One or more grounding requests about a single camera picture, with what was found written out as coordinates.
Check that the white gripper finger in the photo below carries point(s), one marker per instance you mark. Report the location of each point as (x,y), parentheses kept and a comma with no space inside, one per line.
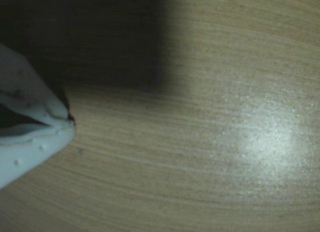
(30,157)
(20,87)

